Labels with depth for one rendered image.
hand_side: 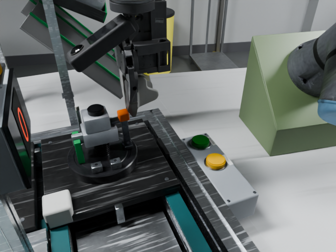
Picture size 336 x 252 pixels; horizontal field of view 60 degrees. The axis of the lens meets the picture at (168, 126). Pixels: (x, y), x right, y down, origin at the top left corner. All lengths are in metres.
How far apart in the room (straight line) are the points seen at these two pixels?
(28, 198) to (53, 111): 0.50
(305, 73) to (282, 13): 3.34
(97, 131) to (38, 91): 0.66
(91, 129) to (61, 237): 0.19
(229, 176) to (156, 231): 0.18
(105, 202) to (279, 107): 0.49
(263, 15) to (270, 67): 3.20
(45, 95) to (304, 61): 0.85
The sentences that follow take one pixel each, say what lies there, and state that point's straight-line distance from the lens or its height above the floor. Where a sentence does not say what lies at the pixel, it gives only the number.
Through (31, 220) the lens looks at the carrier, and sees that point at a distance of 0.55.
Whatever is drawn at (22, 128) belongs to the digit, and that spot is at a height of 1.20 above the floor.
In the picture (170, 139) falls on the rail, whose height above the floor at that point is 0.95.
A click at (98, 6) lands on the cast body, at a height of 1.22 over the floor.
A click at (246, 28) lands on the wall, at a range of 3.97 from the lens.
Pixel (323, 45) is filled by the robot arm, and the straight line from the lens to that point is 0.77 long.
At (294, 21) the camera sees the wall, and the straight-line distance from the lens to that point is 4.25.
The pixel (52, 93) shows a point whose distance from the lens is 1.15.
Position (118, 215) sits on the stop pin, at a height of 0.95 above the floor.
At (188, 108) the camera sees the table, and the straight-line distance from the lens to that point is 0.99.
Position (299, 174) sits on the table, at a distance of 0.80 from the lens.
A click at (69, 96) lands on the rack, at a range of 0.75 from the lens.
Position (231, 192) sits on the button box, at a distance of 0.57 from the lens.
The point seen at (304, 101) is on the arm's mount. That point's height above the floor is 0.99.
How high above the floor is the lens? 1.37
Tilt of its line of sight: 35 degrees down
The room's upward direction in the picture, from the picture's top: straight up
